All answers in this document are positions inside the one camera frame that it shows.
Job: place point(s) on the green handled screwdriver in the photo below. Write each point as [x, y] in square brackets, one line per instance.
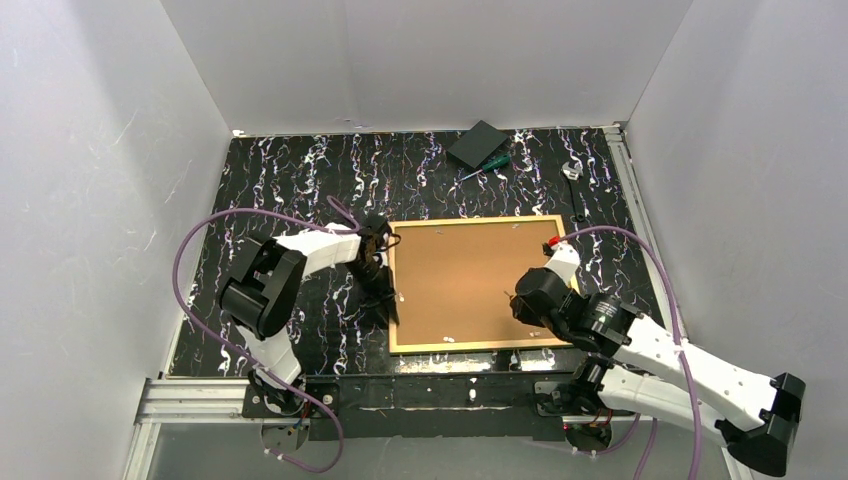
[489, 166]

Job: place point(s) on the aluminium rail frame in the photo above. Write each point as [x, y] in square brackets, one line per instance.
[192, 424]

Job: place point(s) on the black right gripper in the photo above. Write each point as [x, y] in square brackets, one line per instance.
[523, 310]

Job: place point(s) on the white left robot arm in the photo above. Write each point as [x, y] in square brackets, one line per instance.
[264, 281]

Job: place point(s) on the green picture frame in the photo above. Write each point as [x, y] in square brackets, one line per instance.
[454, 280]

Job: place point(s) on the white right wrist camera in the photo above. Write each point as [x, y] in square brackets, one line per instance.
[563, 259]

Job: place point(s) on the black square box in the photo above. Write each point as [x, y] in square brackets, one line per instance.
[474, 147]

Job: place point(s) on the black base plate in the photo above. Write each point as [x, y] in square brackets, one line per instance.
[501, 404]

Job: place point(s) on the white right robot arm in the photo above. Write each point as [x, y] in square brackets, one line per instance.
[634, 365]

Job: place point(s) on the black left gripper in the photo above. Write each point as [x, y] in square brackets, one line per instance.
[374, 277]

